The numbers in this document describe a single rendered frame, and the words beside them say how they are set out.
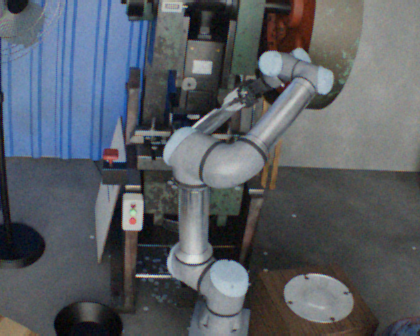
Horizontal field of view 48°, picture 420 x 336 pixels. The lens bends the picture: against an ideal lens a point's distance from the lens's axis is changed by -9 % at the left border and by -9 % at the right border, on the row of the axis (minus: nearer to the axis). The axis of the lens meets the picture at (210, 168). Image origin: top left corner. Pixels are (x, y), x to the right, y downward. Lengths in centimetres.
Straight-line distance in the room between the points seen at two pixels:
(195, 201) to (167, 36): 71
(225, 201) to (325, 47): 76
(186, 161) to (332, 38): 70
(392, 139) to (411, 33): 86
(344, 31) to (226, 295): 93
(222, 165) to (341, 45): 69
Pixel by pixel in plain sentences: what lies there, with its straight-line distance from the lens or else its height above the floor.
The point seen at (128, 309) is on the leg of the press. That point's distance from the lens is 230.
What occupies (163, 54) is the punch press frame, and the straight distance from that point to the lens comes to 191.
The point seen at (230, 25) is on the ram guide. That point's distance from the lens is 192.
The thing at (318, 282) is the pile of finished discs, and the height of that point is 35.
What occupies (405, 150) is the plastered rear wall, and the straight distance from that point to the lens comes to 408.
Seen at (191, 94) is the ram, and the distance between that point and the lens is 198.
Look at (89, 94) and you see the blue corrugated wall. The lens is 329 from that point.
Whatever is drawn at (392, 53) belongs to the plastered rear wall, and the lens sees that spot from 369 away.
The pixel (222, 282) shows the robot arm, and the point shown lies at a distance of 150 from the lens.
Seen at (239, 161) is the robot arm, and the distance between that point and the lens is 127.
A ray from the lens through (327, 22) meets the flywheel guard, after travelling 170.
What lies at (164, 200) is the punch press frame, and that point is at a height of 56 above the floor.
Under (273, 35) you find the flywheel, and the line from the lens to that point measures 234.
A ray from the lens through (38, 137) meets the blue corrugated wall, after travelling 342.
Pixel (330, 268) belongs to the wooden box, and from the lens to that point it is 220.
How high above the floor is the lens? 164
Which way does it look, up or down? 28 degrees down
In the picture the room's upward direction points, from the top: 8 degrees clockwise
